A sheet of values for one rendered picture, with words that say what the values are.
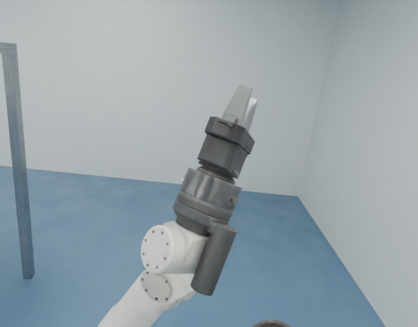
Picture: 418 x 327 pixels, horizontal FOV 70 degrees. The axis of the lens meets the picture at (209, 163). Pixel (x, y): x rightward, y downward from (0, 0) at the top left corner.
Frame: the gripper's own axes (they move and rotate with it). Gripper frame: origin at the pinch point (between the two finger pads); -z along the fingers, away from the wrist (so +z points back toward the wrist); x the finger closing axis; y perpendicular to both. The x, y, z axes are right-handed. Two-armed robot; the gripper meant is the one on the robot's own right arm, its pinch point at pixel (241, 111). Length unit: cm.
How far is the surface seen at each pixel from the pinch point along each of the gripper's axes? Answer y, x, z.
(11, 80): 166, -84, 4
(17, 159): 160, -102, 50
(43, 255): 163, -162, 128
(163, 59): 206, -279, -98
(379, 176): -59, -228, -36
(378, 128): -46, -232, -74
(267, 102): 75, -341, -101
